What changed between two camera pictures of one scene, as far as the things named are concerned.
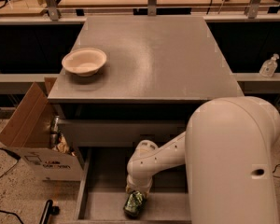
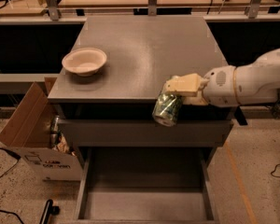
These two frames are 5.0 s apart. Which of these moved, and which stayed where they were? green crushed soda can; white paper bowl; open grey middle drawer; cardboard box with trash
Moved: green crushed soda can
Stayed: cardboard box with trash; white paper bowl; open grey middle drawer
